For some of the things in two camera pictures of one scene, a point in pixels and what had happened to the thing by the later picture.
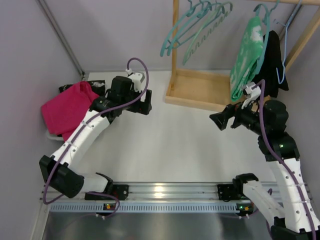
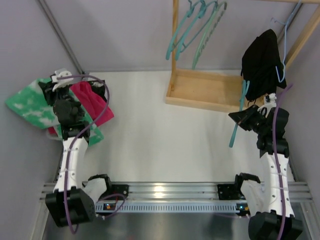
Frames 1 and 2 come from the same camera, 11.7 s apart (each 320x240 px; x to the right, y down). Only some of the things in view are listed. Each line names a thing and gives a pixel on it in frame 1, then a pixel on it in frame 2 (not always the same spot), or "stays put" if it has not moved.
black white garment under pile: x=98 y=86 stays put
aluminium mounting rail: x=152 y=198 stays put
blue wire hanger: x=280 y=82 stays put
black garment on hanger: x=271 y=70 stays put
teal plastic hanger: x=266 y=18 -> x=244 y=88
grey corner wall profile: x=48 y=14 stays put
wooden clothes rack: x=212 y=91 stays put
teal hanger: x=190 y=13 -> x=189 y=15
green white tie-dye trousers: x=245 y=60 -> x=30 y=105
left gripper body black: x=141 y=105 -> x=50 y=91
